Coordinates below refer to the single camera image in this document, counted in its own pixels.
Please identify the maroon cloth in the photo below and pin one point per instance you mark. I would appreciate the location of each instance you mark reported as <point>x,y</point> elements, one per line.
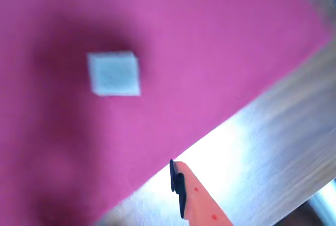
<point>183,53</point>

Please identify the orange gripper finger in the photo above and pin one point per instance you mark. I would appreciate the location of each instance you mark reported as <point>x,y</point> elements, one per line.
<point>195,197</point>

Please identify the white foam cube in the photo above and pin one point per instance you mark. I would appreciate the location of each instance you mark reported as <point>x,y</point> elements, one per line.
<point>114,75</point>

